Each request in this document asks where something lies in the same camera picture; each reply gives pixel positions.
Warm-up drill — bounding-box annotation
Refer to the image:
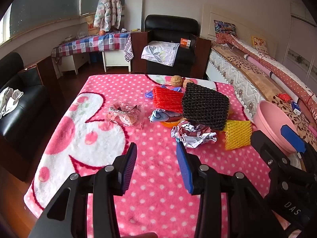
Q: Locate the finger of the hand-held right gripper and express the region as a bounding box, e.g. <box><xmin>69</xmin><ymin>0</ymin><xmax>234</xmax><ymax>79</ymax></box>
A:
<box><xmin>250</xmin><ymin>130</ymin><xmax>306</xmax><ymax>204</ymax></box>
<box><xmin>281</xmin><ymin>125</ymin><xmax>317</xmax><ymax>176</ymax></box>

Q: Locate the crumpled white cloth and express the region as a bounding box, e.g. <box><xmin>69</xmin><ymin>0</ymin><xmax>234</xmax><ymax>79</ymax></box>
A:
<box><xmin>0</xmin><ymin>87</ymin><xmax>24</xmax><ymax>118</ymax></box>

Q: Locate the brown paper bag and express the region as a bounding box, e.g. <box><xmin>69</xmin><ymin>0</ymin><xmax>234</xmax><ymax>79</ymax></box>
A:
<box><xmin>85</xmin><ymin>15</ymin><xmax>101</xmax><ymax>36</ymax></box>

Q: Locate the white bed headboard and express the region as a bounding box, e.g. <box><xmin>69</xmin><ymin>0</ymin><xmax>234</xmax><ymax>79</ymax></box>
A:
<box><xmin>202</xmin><ymin>4</ymin><xmax>278</xmax><ymax>52</ymax></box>

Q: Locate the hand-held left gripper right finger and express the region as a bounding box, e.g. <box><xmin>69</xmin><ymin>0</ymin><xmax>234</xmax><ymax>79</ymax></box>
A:
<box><xmin>176</xmin><ymin>141</ymin><xmax>289</xmax><ymax>238</ymax></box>

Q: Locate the clear red print wrapper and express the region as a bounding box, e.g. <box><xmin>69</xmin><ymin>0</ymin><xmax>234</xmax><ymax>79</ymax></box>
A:
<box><xmin>105</xmin><ymin>102</ymin><xmax>144</xmax><ymax>129</ymax></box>

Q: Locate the yellow foam net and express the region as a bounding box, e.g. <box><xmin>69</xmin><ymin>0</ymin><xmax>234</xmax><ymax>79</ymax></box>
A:
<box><xmin>224</xmin><ymin>120</ymin><xmax>252</xmax><ymax>150</ymax></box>

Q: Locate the black leather sofa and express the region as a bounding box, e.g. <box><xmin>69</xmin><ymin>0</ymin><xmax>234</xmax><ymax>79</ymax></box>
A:
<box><xmin>0</xmin><ymin>52</ymin><xmax>50</xmax><ymax>139</ymax></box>

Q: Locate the blue printed wrapper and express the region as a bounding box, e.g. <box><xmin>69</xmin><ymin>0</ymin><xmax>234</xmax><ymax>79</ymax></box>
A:
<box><xmin>149</xmin><ymin>109</ymin><xmax>184</xmax><ymax>123</ymax></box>

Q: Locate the white table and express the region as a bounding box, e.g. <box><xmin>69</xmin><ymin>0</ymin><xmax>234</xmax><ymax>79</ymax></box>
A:
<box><xmin>102</xmin><ymin>50</ymin><xmax>132</xmax><ymax>72</ymax></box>

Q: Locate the yellow flower pillow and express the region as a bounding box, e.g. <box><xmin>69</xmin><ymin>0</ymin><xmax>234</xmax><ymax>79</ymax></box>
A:
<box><xmin>251</xmin><ymin>36</ymin><xmax>268</xmax><ymax>50</ymax></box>

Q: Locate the red polka dot quilt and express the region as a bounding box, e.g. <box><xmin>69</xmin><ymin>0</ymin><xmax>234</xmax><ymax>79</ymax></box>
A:
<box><xmin>217</xmin><ymin>33</ymin><xmax>317</xmax><ymax>109</ymax></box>

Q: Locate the black leather armchair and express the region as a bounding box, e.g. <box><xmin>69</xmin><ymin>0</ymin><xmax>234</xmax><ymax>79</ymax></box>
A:
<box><xmin>144</xmin><ymin>15</ymin><xmax>200</xmax><ymax>72</ymax></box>

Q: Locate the wooden side table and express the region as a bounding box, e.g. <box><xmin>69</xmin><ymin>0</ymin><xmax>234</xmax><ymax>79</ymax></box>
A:
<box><xmin>17</xmin><ymin>55</ymin><xmax>62</xmax><ymax>100</ymax></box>

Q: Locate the wide grey window blind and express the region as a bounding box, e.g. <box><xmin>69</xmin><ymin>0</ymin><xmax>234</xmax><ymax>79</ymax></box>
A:
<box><xmin>10</xmin><ymin>0</ymin><xmax>82</xmax><ymax>40</ymax></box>

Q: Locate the white wardrobe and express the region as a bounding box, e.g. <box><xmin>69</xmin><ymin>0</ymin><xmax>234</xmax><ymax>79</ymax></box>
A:
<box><xmin>282</xmin><ymin>2</ymin><xmax>317</xmax><ymax>80</ymax></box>

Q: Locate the black foam net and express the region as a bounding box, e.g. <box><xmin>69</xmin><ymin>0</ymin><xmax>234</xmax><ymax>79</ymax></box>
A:
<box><xmin>182</xmin><ymin>82</ymin><xmax>230</xmax><ymax>131</ymax></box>

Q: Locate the brown floral bed sheet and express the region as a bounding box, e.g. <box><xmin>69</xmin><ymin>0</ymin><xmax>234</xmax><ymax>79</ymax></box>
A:
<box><xmin>210</xmin><ymin>41</ymin><xmax>317</xmax><ymax>139</ymax></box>

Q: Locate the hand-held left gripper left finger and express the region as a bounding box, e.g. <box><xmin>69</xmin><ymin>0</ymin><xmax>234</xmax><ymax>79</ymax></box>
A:
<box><xmin>28</xmin><ymin>142</ymin><xmax>138</xmax><ymax>238</ymax></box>

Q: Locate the pink polka dot blanket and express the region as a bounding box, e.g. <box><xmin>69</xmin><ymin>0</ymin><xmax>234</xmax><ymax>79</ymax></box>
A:
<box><xmin>23</xmin><ymin>74</ymin><xmax>275</xmax><ymax>238</ymax></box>

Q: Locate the white quilted mattress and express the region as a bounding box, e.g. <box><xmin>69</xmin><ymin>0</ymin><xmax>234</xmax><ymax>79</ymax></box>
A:
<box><xmin>205</xmin><ymin>42</ymin><xmax>273</xmax><ymax>119</ymax></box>

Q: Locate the dark wooden side cabinet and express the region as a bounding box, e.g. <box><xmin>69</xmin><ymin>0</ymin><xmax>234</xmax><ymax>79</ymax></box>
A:
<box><xmin>192</xmin><ymin>36</ymin><xmax>211</xmax><ymax>78</ymax></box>
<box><xmin>130</xmin><ymin>31</ymin><xmax>151</xmax><ymax>73</ymax></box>

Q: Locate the patterned hanging cloth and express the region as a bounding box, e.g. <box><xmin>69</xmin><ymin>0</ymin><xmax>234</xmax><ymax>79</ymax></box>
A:
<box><xmin>123</xmin><ymin>33</ymin><xmax>134</xmax><ymax>62</ymax></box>

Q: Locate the pink plastic bin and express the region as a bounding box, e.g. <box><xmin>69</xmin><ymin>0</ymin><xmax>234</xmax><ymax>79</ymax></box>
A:
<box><xmin>253</xmin><ymin>101</ymin><xmax>310</xmax><ymax>154</ymax></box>

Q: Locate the silver wrapper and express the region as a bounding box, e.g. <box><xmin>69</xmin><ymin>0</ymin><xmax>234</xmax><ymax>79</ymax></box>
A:
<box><xmin>171</xmin><ymin>121</ymin><xmax>217</xmax><ymax>149</ymax></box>

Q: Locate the white floral cloth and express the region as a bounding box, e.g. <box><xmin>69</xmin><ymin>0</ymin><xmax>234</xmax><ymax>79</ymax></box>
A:
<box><xmin>141</xmin><ymin>42</ymin><xmax>180</xmax><ymax>67</ymax></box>

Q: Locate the puffy printed jacket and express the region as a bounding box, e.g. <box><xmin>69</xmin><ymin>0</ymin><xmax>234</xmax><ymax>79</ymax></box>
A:
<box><xmin>94</xmin><ymin>0</ymin><xmax>122</xmax><ymax>31</ymax></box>

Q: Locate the white low cabinet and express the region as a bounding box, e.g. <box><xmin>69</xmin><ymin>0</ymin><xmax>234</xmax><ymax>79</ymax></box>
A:
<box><xmin>59</xmin><ymin>52</ymin><xmax>91</xmax><ymax>75</ymax></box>

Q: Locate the red foam net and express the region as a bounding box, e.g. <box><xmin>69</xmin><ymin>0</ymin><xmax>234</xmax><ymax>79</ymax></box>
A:
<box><xmin>152</xmin><ymin>86</ymin><xmax>185</xmax><ymax>113</ymax></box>

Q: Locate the cartoon print pillow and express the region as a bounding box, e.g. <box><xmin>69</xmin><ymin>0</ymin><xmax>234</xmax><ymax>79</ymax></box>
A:
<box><xmin>214</xmin><ymin>20</ymin><xmax>236</xmax><ymax>35</ymax></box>

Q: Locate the checked tablecloth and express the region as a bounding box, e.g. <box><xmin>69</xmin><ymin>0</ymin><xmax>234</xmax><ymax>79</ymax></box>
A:
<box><xmin>52</xmin><ymin>32</ymin><xmax>132</xmax><ymax>57</ymax></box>

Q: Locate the orange peel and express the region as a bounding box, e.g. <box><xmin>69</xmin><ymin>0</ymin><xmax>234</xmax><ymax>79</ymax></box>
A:
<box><xmin>160</xmin><ymin>119</ymin><xmax>185</xmax><ymax>129</ymax></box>

